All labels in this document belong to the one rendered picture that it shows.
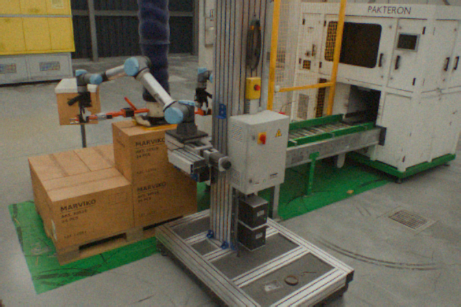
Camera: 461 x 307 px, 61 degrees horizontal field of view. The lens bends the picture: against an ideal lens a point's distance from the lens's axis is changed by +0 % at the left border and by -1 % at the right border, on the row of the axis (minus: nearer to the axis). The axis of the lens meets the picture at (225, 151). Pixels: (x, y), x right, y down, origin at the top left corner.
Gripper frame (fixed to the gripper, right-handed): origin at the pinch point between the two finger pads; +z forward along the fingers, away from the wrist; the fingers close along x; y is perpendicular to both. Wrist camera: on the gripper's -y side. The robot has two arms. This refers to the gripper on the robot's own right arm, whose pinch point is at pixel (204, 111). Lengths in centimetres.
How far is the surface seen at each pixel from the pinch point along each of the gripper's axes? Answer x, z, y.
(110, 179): -24, 53, 73
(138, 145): -8, 23, 54
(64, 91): -166, 9, 72
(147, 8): -17, -78, 39
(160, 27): -14, -65, 31
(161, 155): -7.6, 34.1, 35.0
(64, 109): -167, 28, 73
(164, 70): -16.2, -32.0, 26.4
